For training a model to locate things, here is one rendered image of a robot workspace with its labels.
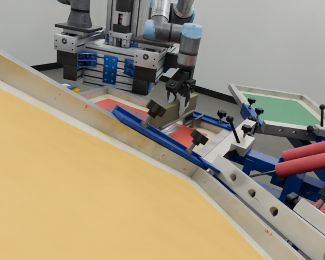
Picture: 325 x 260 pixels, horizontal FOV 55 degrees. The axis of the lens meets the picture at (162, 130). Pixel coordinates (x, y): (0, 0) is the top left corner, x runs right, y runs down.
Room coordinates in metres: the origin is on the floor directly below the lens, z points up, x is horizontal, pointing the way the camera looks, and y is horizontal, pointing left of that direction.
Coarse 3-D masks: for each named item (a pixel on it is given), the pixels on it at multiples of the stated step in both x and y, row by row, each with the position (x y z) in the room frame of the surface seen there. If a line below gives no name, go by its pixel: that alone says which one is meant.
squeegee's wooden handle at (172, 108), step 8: (192, 96) 1.32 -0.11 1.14; (168, 104) 1.15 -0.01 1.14; (176, 104) 1.18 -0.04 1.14; (192, 104) 1.32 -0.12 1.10; (168, 112) 1.12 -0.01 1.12; (176, 112) 1.19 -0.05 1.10; (184, 112) 1.26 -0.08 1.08; (152, 120) 1.05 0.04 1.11; (160, 120) 1.07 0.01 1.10; (168, 120) 1.13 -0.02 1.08
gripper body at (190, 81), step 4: (180, 68) 1.20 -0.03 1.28; (184, 68) 1.19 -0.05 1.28; (188, 68) 1.19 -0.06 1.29; (192, 68) 1.20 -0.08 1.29; (192, 72) 1.25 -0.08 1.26; (192, 76) 1.26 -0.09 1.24; (188, 80) 1.23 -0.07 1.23; (192, 80) 1.24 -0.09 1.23; (184, 84) 1.19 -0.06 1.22; (188, 84) 1.21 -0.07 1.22; (192, 84) 1.23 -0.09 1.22; (180, 88) 1.20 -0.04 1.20; (184, 88) 1.19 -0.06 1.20; (188, 88) 1.20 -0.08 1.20; (192, 88) 1.24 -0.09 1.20; (176, 92) 1.20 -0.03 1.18; (180, 92) 1.20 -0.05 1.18; (184, 92) 1.19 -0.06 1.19
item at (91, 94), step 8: (96, 88) 1.65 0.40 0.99; (104, 88) 1.67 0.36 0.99; (112, 88) 1.69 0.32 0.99; (88, 96) 1.55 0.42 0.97; (96, 96) 1.61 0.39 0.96; (120, 96) 1.65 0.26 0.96; (128, 96) 1.62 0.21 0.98; (136, 96) 1.62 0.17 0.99; (144, 104) 1.57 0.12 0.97; (160, 104) 1.56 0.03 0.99; (208, 128) 1.40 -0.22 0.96; (216, 128) 1.38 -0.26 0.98; (224, 128) 1.37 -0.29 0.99; (216, 136) 1.26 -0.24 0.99; (224, 136) 1.28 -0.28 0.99; (208, 144) 1.17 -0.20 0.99; (216, 144) 1.18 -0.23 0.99; (200, 152) 1.09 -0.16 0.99; (208, 152) 1.10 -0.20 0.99
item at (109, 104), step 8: (96, 104) 1.50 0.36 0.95; (104, 104) 1.52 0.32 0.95; (112, 104) 1.54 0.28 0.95; (120, 104) 1.55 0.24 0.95; (136, 112) 1.47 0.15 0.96; (144, 112) 1.49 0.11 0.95; (184, 128) 1.37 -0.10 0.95; (176, 136) 1.27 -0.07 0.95; (184, 136) 1.28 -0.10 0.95; (184, 144) 1.20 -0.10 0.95
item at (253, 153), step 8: (248, 152) 1.05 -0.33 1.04; (256, 152) 1.06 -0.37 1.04; (232, 160) 1.05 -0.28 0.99; (240, 160) 1.04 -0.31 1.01; (256, 160) 1.01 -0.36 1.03; (264, 160) 1.00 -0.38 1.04; (272, 160) 1.01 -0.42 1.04; (256, 168) 1.01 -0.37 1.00; (264, 168) 1.00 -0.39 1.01; (272, 168) 0.99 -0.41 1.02
